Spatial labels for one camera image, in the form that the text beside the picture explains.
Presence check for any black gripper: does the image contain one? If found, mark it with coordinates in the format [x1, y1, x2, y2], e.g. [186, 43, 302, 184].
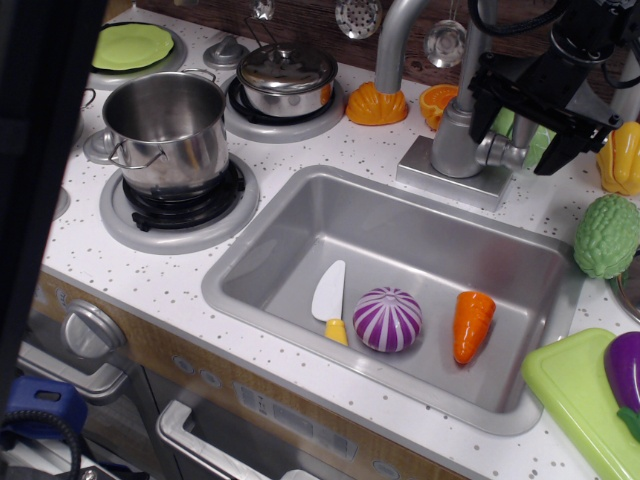
[469, 51, 623, 175]

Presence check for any silver faucet lever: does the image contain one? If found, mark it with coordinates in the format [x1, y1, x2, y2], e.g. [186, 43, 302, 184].
[475, 114, 539, 171]

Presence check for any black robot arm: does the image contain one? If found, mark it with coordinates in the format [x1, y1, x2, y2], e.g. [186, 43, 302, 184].
[468, 1, 639, 176]

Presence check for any green toy cabbage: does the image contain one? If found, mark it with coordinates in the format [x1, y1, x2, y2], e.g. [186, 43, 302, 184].
[492, 108, 556, 170]

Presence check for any silver toy faucet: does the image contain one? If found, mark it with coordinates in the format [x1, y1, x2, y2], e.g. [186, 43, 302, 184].
[375, 0, 511, 211]

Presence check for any yellow toy bell pepper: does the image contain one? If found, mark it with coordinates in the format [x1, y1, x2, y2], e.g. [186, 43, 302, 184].
[596, 121, 639, 196]

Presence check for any hanging steel ladle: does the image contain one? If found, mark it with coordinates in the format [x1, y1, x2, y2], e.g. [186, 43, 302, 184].
[423, 1, 467, 69]

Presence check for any green toy bitter melon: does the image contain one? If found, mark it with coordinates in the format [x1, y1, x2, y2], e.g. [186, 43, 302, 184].
[574, 194, 639, 279]

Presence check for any orange toy pumpkin half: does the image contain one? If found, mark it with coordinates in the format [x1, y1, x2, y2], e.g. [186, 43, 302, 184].
[345, 82, 408, 126]

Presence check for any steel bowl rim right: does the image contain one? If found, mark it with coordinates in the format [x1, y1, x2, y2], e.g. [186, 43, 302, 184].
[610, 256, 640, 322]

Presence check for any silver toy sink basin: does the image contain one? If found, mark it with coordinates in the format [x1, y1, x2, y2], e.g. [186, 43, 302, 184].
[202, 166, 584, 435]

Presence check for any orange toy carrot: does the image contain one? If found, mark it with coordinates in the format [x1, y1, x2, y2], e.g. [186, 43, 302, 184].
[453, 291, 496, 365]

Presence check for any hanging steel strainer spoon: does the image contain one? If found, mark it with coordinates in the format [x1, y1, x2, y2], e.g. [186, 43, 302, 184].
[334, 0, 383, 40]

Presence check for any purple striped toy onion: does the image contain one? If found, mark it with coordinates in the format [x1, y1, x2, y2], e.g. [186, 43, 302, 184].
[352, 287, 423, 353]

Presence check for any green cutting board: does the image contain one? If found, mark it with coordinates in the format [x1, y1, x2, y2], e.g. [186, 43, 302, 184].
[521, 328, 639, 479]

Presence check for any purple toy eggplant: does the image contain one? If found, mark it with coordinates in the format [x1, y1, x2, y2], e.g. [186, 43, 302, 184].
[604, 331, 639, 441]

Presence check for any small lidded steel pot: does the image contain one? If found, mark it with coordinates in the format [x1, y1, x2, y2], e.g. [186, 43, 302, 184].
[236, 36, 338, 118]

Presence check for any back right stove burner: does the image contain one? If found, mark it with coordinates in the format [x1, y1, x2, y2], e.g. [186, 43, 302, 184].
[222, 76, 347, 144]

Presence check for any stove burner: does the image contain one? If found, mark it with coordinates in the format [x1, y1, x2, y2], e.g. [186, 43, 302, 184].
[222, 76, 347, 144]
[100, 155, 259, 255]
[87, 22, 187, 90]

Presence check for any silver stove knob top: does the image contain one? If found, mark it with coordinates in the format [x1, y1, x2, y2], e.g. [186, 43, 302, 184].
[203, 35, 249, 71]

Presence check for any silver stove knob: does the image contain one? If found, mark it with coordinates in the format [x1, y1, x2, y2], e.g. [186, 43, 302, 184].
[83, 128, 119, 166]
[203, 35, 249, 71]

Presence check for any large steel pot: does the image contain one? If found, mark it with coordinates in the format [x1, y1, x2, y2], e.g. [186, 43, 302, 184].
[102, 69, 229, 201]

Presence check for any front stove burner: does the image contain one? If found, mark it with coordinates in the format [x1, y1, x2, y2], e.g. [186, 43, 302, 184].
[100, 155, 259, 255]

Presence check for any green toy plate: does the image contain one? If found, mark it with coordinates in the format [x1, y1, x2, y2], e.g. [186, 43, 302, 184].
[92, 23, 174, 72]

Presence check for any silver stove knob middle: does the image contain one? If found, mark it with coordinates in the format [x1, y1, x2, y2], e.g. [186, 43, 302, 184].
[83, 128, 119, 166]

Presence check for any back left stove burner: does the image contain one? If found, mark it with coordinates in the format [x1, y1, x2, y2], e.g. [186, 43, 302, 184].
[87, 22, 187, 90]

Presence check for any silver oven knob front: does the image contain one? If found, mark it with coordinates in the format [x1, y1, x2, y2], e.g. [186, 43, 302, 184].
[60, 299, 127, 359]

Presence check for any white toy knife yellow handle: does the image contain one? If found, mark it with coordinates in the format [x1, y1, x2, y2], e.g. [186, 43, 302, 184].
[311, 260, 349, 346]

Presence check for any silver oven door handle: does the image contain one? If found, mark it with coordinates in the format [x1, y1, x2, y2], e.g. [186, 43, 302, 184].
[156, 400, 267, 480]

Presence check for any dark foreground post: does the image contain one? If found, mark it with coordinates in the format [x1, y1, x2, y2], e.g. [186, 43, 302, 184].
[1, 1, 106, 401]

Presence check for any blue clamp with black cable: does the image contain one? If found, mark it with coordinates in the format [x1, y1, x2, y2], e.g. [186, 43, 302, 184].
[0, 375, 90, 480]

